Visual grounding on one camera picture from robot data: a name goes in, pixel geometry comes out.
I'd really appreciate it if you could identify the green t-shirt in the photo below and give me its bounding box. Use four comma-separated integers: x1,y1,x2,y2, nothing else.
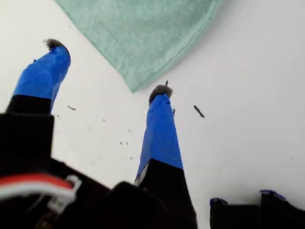
54,0,226,94

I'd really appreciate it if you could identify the red white gripper wire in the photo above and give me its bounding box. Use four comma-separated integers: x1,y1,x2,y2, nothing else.
0,173,83,217

